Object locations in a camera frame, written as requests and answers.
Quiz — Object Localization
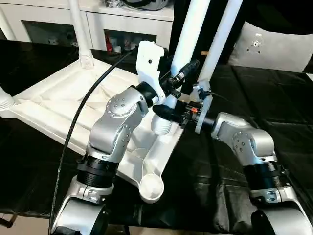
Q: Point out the white plastic table leg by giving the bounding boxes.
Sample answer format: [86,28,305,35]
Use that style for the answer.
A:
[150,0,211,136]
[69,0,95,70]
[0,87,17,118]
[197,0,244,88]

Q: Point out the white plastic table top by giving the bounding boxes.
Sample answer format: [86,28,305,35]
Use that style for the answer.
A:
[0,60,184,204]

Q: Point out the black cabinet with gold label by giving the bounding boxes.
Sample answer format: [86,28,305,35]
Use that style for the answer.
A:
[170,0,246,66]

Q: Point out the grey helmet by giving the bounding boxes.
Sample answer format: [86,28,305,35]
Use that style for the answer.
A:
[121,0,172,11]

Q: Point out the black quilted mat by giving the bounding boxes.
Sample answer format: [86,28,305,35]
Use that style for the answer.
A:
[0,39,313,232]

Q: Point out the grey cushion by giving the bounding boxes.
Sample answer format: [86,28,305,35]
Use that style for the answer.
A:
[229,21,313,73]

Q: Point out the white sideboard with glass doors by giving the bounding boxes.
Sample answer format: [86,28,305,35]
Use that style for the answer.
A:
[0,0,176,54]

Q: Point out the black metal stand leg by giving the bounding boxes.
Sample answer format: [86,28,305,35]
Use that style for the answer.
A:
[0,212,16,229]

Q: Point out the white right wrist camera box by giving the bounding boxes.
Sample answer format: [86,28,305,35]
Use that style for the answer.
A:
[192,83,214,135]

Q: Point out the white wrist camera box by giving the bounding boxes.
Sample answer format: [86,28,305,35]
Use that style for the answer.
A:
[192,83,214,135]
[135,40,170,104]

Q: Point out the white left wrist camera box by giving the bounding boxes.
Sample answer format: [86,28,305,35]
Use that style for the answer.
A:
[135,40,170,104]

